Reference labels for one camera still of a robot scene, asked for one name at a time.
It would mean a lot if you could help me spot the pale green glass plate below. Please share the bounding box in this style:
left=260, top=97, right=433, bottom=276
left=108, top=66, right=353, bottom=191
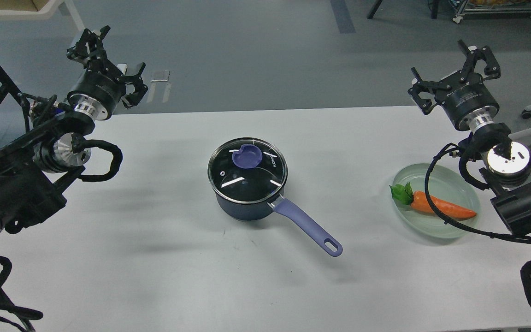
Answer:
left=389, top=163, right=480, bottom=240

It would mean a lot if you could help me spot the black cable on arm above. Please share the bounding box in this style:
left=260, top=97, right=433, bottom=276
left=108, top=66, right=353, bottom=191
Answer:
left=76, top=139, right=124, bottom=183
left=424, top=143, right=531, bottom=249

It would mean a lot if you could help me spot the metal wire cart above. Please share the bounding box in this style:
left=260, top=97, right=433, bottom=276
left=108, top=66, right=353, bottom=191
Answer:
left=447, top=0, right=531, bottom=24

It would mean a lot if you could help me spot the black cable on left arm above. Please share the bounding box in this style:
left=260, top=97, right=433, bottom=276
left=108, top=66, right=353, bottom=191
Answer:
left=76, top=139, right=124, bottom=183

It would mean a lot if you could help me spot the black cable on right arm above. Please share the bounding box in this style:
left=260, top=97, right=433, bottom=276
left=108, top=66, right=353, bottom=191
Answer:
left=424, top=143, right=531, bottom=249

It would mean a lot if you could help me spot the orange toy carrot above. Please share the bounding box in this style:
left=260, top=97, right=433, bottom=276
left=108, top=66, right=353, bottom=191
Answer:
left=389, top=183, right=477, bottom=220

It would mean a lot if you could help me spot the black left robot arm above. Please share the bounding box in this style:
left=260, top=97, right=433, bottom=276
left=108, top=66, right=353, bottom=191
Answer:
left=0, top=26, right=148, bottom=332

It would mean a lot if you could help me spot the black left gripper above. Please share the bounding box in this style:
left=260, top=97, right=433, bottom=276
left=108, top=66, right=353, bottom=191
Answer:
left=66, top=25, right=149, bottom=121

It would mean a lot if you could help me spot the white table frame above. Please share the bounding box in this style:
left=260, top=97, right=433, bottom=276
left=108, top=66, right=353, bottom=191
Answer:
left=0, top=0, right=86, bottom=31

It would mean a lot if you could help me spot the glass lid with blue knob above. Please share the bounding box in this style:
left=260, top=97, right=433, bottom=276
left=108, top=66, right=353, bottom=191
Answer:
left=208, top=138, right=288, bottom=204

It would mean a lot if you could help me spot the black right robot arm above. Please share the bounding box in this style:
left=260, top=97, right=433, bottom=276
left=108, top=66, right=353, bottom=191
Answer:
left=407, top=40, right=531, bottom=244

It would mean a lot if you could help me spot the blue saucepan with handle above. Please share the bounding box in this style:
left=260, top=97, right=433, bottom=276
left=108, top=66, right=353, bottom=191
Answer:
left=211, top=186, right=343, bottom=257

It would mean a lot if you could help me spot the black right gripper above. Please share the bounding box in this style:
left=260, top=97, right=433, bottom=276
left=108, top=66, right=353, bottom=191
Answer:
left=407, top=40, right=501, bottom=131

